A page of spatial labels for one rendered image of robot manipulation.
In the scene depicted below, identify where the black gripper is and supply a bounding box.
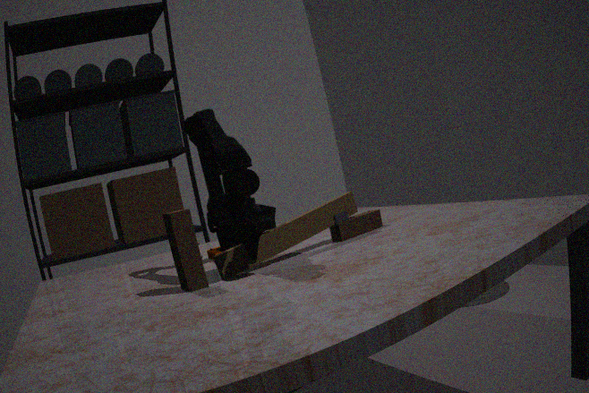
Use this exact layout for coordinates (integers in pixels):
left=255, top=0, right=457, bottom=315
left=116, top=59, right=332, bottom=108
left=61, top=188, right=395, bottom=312
left=217, top=196, right=276, bottom=261

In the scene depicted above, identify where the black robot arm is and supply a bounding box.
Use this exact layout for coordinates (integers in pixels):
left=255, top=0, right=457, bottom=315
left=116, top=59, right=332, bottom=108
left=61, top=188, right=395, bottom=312
left=184, top=108, right=276, bottom=252

